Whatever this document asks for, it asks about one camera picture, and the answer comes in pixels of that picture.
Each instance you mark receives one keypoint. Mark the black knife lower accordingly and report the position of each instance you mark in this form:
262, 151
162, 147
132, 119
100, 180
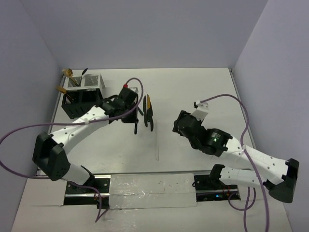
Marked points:
151, 120

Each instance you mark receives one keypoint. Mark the clear glass straw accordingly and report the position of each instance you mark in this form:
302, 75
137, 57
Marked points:
157, 142

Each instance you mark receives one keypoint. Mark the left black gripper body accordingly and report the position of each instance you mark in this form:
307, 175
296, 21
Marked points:
131, 118

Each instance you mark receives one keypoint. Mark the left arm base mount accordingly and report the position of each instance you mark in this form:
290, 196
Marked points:
80, 196

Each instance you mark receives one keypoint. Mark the gold knife black handle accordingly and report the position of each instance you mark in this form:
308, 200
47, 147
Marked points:
149, 108

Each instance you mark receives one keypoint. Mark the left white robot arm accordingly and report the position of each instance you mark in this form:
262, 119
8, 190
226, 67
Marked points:
51, 150

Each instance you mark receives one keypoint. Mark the gold fork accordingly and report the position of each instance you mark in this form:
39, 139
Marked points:
62, 90
65, 93

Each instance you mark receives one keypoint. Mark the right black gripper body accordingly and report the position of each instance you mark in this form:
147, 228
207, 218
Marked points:
182, 112

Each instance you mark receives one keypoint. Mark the gold spoon green handle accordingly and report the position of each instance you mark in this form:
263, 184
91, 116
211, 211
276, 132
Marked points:
63, 72

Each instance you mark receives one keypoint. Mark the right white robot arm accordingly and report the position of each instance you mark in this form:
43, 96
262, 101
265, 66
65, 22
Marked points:
278, 176

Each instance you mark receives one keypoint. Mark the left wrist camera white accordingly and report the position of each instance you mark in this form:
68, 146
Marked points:
135, 89

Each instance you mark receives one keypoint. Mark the black utensil caddy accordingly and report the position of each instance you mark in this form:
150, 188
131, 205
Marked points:
76, 103

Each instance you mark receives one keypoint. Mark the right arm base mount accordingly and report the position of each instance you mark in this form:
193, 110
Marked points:
208, 191

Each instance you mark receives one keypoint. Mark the black serrated knife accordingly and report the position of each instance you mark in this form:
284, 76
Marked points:
145, 111

